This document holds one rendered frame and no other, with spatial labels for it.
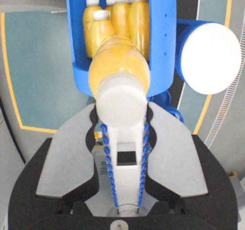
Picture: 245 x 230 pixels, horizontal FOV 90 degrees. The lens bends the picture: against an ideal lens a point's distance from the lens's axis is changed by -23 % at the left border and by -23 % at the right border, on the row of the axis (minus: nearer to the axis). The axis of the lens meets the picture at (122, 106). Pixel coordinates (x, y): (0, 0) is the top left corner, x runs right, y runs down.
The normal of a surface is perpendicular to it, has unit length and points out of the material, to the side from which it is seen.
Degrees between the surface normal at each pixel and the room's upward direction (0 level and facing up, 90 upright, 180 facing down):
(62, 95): 0
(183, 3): 0
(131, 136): 0
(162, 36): 33
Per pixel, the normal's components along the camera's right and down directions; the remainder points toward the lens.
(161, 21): 0.55, 0.39
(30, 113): 0.00, 0.52
